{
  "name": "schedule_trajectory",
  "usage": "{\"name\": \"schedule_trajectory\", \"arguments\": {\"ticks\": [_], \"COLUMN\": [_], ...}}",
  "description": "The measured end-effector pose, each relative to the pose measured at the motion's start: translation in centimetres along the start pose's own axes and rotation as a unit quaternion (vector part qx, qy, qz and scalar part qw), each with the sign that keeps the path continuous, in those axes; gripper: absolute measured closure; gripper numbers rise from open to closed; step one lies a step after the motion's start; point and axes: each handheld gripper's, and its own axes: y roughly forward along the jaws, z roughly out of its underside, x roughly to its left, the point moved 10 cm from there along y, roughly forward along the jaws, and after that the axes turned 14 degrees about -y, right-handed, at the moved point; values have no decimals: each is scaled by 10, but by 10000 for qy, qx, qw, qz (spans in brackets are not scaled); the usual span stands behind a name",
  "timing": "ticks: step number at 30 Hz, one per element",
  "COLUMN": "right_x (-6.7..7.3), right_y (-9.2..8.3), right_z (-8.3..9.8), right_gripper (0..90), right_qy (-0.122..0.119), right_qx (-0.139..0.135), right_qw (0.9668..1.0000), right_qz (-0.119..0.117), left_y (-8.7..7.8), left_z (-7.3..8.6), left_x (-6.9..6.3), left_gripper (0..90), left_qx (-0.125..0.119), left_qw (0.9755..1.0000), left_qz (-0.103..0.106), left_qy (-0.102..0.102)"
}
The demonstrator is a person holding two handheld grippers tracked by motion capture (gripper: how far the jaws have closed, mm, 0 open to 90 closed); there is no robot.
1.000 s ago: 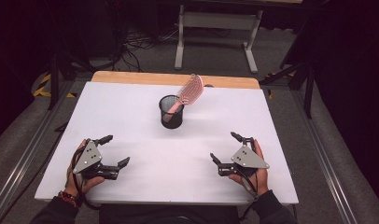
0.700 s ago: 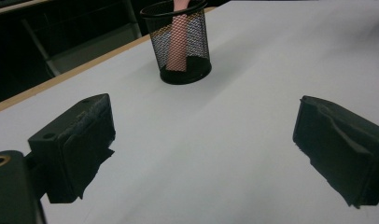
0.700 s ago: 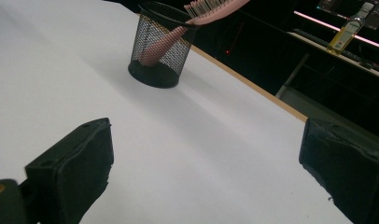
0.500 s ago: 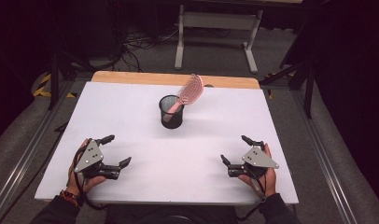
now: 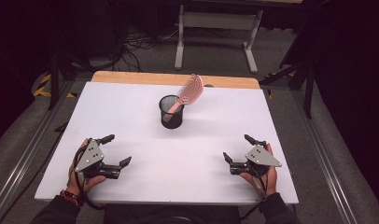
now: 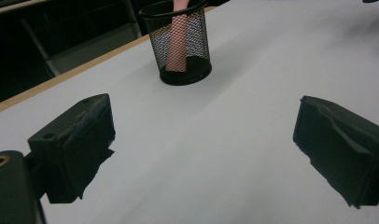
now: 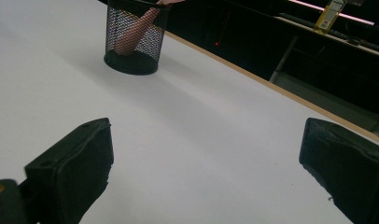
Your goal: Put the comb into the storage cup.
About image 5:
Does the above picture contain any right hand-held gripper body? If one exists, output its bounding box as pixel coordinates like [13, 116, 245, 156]
[229, 139, 283, 178]

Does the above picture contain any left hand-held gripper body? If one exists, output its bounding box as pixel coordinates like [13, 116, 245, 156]
[73, 137, 122, 180]

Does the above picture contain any black mesh pen holder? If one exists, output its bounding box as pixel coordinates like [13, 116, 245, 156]
[158, 94, 185, 130]

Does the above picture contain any pink hairbrush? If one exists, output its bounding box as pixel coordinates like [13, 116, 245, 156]
[161, 73, 205, 123]

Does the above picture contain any person's right hand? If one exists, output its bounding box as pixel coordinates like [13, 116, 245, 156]
[239, 142, 278, 198]

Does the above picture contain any person's left hand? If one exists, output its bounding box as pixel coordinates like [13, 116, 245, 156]
[65, 138, 107, 198]

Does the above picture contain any white table cover sheet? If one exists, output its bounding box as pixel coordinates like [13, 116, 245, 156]
[34, 81, 300, 206]

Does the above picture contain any wooden table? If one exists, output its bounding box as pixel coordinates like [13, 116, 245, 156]
[91, 70, 260, 90]

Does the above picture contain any person's lap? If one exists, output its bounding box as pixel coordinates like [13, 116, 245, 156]
[103, 203, 242, 224]

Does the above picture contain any black metal stand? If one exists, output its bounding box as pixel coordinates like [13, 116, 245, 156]
[47, 50, 97, 111]
[259, 57, 316, 119]

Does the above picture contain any yellow black hazard tape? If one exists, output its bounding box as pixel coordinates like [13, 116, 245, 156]
[33, 72, 77, 99]

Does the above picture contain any right hand-held gripper black cable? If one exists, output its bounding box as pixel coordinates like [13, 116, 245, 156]
[239, 171, 270, 221]

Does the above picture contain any hand-held gripper black cable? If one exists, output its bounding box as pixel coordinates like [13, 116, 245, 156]
[239, 171, 270, 221]
[72, 145, 106, 211]

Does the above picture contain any left hand-held gripper black cable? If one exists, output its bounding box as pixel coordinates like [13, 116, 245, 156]
[72, 145, 106, 211]

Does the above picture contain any beaded wrist bracelet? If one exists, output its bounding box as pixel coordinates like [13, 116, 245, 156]
[59, 189, 85, 208]

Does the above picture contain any aluminium floor rail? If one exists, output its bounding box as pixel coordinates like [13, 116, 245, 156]
[290, 89, 360, 224]
[0, 79, 76, 224]

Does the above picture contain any bundle of black floor cables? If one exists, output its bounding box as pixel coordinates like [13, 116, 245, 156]
[116, 26, 181, 73]

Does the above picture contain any white metal desk frame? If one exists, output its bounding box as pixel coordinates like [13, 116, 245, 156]
[174, 4, 264, 75]

